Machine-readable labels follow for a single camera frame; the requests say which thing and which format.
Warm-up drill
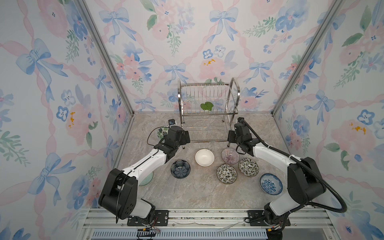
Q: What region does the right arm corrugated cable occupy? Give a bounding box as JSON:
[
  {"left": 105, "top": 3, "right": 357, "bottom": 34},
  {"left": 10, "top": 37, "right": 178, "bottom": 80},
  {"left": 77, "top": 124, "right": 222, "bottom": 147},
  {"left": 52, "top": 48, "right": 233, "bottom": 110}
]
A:
[{"left": 238, "top": 117, "right": 348, "bottom": 214}]

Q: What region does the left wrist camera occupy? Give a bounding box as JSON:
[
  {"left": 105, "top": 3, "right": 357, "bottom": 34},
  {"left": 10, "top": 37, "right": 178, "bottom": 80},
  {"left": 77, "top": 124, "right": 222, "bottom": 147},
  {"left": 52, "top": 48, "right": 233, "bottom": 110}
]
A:
[{"left": 168, "top": 119, "right": 177, "bottom": 127}]

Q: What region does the green leaf-shaped dish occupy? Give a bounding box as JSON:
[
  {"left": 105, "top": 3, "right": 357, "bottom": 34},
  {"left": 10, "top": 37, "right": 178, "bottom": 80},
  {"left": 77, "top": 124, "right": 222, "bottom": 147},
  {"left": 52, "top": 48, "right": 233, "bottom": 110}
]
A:
[{"left": 200, "top": 102, "right": 214, "bottom": 112}]

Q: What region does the black white floral bowl front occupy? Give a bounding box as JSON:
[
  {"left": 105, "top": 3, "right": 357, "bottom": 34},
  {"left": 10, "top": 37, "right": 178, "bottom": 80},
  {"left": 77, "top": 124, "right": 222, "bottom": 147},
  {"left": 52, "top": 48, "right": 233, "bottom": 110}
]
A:
[{"left": 216, "top": 164, "right": 238, "bottom": 185}]

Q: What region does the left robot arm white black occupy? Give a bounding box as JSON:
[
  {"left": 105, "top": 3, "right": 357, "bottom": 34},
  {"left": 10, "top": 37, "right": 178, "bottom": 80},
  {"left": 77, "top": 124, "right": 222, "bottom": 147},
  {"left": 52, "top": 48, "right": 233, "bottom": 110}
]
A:
[{"left": 98, "top": 125, "right": 191, "bottom": 224}]

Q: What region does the pale green plate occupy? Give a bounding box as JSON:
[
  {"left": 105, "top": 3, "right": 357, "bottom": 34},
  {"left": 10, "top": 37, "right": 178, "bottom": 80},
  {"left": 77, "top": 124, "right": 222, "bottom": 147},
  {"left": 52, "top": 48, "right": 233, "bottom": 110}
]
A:
[{"left": 139, "top": 172, "right": 154, "bottom": 186}]

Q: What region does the green leaf pattern bowl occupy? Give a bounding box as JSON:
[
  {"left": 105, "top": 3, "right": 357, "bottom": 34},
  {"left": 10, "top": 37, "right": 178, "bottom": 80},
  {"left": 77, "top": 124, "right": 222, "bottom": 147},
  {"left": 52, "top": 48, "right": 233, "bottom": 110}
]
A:
[{"left": 157, "top": 127, "right": 169, "bottom": 139}]

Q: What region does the black white floral bowl right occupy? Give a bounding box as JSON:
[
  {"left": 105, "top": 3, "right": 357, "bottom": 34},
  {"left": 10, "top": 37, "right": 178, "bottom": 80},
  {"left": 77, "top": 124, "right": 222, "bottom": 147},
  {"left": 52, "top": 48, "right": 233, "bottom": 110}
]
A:
[{"left": 238, "top": 158, "right": 259, "bottom": 178}]

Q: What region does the blue white patterned plate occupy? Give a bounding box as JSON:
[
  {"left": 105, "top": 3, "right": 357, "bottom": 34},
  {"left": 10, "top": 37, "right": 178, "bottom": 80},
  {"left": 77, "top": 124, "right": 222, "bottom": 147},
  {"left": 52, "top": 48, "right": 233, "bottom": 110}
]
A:
[{"left": 260, "top": 174, "right": 283, "bottom": 196}]

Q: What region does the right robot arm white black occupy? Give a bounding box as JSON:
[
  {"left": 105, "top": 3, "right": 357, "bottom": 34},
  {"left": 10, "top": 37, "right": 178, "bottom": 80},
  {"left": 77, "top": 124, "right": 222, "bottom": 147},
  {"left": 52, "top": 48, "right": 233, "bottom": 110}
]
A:
[{"left": 228, "top": 118, "right": 327, "bottom": 226}]

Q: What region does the white bowl orange outside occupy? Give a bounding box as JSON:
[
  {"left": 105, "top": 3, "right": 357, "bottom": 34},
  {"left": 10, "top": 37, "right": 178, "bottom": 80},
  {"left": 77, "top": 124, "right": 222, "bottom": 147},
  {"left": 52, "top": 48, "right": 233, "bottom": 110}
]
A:
[{"left": 195, "top": 149, "right": 215, "bottom": 167}]

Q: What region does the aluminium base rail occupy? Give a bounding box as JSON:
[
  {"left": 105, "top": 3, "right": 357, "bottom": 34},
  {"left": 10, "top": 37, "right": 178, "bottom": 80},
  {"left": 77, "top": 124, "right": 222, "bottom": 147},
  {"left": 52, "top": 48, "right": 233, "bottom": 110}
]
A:
[{"left": 77, "top": 208, "right": 340, "bottom": 240}]

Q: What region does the dark blue flower bowl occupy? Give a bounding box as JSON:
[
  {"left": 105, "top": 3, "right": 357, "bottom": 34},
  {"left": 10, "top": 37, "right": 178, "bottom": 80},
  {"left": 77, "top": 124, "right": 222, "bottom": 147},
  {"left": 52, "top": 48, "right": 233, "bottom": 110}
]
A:
[{"left": 171, "top": 160, "right": 191, "bottom": 179}]

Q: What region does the stainless steel dish rack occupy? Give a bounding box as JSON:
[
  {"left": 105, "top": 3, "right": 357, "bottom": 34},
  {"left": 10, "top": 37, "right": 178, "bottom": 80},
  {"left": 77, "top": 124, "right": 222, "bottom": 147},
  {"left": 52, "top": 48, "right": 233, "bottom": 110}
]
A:
[{"left": 178, "top": 78, "right": 240, "bottom": 143}]

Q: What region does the black white floral bowl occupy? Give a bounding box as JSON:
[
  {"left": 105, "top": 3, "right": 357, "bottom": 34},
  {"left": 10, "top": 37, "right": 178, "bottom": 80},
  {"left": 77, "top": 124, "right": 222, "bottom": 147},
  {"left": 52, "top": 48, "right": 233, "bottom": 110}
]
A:
[
  {"left": 238, "top": 158, "right": 259, "bottom": 178},
  {"left": 216, "top": 164, "right": 238, "bottom": 185}
]

